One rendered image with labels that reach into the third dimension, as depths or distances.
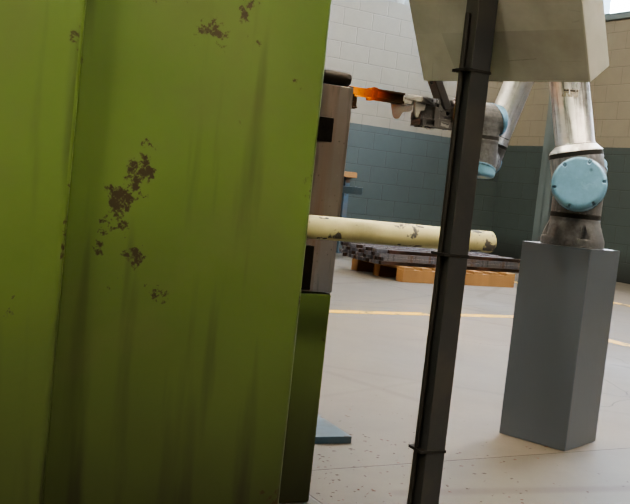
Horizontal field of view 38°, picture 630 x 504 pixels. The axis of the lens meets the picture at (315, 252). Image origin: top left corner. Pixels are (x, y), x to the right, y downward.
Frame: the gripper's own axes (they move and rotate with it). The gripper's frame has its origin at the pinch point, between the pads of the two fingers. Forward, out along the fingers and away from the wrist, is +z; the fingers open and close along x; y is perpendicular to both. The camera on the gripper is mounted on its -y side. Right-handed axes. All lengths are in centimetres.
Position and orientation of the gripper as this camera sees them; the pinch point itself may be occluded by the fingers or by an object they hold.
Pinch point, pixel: (392, 96)
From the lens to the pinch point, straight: 261.8
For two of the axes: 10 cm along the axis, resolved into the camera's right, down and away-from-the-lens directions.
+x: -3.9, -1.1, 9.2
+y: -1.0, 9.9, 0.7
